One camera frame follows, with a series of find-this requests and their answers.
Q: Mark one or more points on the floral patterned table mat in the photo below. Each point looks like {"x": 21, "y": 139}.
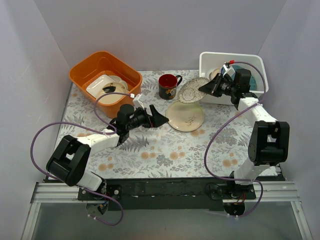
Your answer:
{"x": 163, "y": 152}

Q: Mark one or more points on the speckled grey stoneware plate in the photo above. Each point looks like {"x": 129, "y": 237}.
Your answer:
{"x": 189, "y": 93}

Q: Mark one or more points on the cream and blue floral plate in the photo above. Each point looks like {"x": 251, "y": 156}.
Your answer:
{"x": 213, "y": 74}

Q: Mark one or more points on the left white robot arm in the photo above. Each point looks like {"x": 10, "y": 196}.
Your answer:
{"x": 69, "y": 160}

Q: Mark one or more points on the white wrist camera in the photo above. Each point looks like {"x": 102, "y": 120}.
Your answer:
{"x": 137, "y": 102}
{"x": 228, "y": 70}

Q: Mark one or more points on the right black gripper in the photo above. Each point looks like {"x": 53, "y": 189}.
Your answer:
{"x": 215, "y": 84}

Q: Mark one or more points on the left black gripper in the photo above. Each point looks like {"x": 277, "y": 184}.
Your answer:
{"x": 150, "y": 118}

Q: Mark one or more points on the cream floral plate in bin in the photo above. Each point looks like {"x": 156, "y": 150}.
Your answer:
{"x": 118, "y": 82}

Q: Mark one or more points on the black and red mug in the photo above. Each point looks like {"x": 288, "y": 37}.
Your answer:
{"x": 167, "y": 86}

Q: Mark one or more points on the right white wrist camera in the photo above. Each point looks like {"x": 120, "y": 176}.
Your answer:
{"x": 228, "y": 70}

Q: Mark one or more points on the cream and green floral plate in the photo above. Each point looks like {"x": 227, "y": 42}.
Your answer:
{"x": 185, "y": 117}

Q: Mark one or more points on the dark teal scalloped plate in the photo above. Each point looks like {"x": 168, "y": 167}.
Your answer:
{"x": 252, "y": 82}

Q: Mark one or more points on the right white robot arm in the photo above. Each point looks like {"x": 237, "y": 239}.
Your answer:
{"x": 269, "y": 141}

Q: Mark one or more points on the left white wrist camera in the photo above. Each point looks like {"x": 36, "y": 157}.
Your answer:
{"x": 137, "y": 102}

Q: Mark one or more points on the white square dish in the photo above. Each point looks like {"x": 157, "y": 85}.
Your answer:
{"x": 97, "y": 85}

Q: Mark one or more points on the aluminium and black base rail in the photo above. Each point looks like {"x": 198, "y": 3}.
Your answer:
{"x": 167, "y": 192}

